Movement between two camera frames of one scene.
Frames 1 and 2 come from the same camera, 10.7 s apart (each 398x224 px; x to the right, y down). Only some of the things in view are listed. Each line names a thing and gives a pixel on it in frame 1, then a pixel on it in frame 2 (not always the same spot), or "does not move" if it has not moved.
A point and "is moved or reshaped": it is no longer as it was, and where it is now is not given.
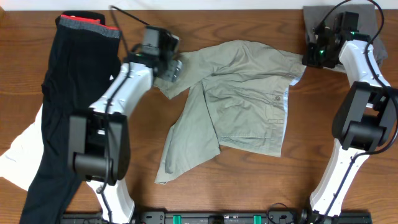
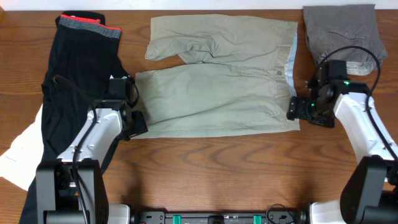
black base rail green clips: x=221 y=218 does not move
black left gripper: x=173 y=70 to x=141 y=127
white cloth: x=21 y=163 does not move
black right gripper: x=308 y=58 to x=296 y=109
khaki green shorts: x=240 y=91 is moved or reshaped
